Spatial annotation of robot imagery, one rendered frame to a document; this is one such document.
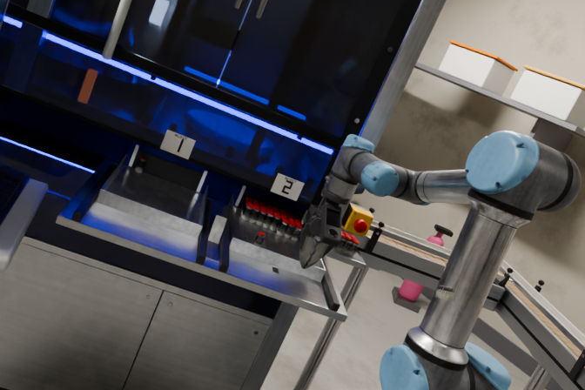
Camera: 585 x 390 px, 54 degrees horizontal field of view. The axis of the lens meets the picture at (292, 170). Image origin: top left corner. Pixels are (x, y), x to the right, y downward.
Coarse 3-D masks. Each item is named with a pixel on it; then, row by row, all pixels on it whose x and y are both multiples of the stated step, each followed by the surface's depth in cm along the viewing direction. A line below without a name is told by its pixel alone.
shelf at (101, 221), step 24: (96, 216) 130; (120, 216) 135; (120, 240) 126; (144, 240) 129; (168, 240) 134; (192, 240) 140; (192, 264) 129; (216, 264) 133; (240, 264) 139; (264, 264) 145; (264, 288) 132; (288, 288) 137; (312, 288) 143; (336, 288) 150; (336, 312) 136
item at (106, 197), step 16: (112, 176) 150; (128, 176) 162; (144, 176) 168; (112, 192) 146; (128, 192) 151; (144, 192) 155; (160, 192) 161; (176, 192) 166; (192, 192) 172; (128, 208) 138; (144, 208) 139; (160, 208) 150; (176, 208) 154; (192, 208) 160; (160, 224) 140; (176, 224) 141; (192, 224) 141
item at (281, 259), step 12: (228, 204) 175; (240, 216) 170; (240, 228) 161; (252, 228) 165; (264, 228) 169; (240, 240) 143; (252, 240) 156; (264, 240) 160; (276, 240) 164; (288, 240) 168; (240, 252) 144; (252, 252) 145; (264, 252) 145; (276, 252) 145; (288, 252) 159; (312, 252) 164; (276, 264) 146; (288, 264) 147; (312, 276) 148
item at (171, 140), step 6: (168, 132) 160; (174, 132) 160; (168, 138) 161; (174, 138) 161; (180, 138) 161; (186, 138) 161; (162, 144) 161; (168, 144) 161; (174, 144) 161; (186, 144) 162; (192, 144) 162; (168, 150) 162; (174, 150) 162; (180, 150) 162; (186, 150) 162; (180, 156) 162; (186, 156) 163
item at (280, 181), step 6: (276, 180) 167; (282, 180) 167; (288, 180) 168; (294, 180) 168; (276, 186) 168; (282, 186) 168; (294, 186) 168; (300, 186) 169; (276, 192) 168; (282, 192) 168; (294, 192) 169; (294, 198) 169
